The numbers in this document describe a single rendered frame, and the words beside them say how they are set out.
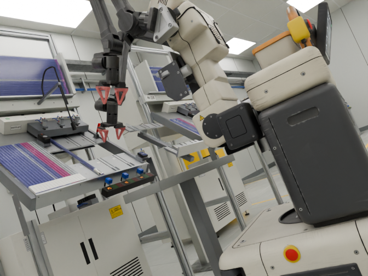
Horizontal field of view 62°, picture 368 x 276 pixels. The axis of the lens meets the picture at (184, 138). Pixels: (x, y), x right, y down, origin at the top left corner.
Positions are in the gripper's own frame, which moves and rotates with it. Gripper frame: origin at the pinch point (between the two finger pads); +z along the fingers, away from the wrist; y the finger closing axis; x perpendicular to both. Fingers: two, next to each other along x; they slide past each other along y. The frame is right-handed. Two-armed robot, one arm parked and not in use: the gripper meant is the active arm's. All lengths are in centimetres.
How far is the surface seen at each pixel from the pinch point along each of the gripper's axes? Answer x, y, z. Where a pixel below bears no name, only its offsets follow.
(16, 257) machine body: -6, 50, 50
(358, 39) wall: 0, -761, -128
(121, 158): -3.9, -11.3, 14.3
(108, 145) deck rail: -23.8, -18.8, 12.2
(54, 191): 9.7, 39.7, 15.0
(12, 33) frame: -96, 3, -52
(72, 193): 9.3, 30.8, 18.5
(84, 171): -1.1, 16.7, 14.7
